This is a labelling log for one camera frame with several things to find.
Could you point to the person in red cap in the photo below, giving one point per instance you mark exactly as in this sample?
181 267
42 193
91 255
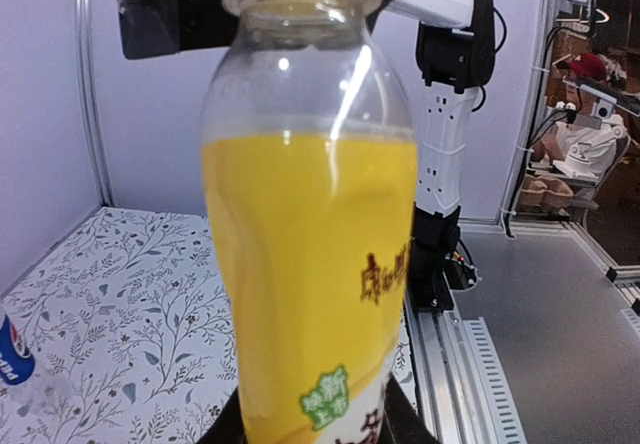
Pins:
586 137

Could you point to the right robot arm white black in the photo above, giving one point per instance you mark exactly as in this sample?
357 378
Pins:
456 47

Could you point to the right aluminium corner post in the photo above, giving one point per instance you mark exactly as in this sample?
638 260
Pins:
545 31

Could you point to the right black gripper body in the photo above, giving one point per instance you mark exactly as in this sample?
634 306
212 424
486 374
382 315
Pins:
156 28

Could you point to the yellow juice bottle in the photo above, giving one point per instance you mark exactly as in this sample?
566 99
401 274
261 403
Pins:
309 162

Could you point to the aluminium corner post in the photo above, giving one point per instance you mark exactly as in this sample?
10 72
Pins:
545 31
89 104

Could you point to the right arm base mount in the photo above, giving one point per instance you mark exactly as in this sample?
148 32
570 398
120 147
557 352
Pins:
434 277

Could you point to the aluminium front rail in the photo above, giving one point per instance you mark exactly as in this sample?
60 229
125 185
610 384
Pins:
460 389

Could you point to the Pepsi bottle blue label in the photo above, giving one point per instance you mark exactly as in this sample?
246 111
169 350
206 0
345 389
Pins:
17 361

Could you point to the left aluminium corner post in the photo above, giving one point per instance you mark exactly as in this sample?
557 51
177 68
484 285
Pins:
89 104

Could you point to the floral patterned table mat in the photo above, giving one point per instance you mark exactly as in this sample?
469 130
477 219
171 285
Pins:
131 311

